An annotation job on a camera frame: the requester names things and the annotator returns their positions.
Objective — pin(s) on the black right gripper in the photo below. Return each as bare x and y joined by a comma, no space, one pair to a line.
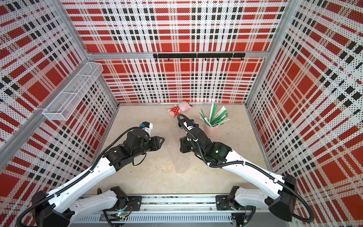
184,141

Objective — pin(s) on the black wall hook rail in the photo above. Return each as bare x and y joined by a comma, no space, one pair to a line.
199,55

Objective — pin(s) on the pink metal straw bucket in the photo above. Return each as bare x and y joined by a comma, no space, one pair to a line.
210,131

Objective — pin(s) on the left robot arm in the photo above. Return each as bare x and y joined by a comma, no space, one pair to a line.
62,206

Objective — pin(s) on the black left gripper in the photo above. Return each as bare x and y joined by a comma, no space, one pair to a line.
155,141

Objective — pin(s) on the metal base rail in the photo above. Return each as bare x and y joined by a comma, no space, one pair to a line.
185,209

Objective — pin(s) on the white wire mesh basket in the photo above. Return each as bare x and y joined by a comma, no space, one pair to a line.
65,103

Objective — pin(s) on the clear plastic carrier bag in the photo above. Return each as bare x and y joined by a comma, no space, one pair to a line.
181,161

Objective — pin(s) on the wide white wrapped straw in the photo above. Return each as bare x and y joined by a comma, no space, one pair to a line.
215,113

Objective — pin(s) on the green wrapped straw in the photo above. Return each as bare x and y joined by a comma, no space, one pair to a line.
219,119

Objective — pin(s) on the pink plush toy red dress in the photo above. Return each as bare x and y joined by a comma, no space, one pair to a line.
182,107

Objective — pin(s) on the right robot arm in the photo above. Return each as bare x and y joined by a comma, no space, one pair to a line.
277,192

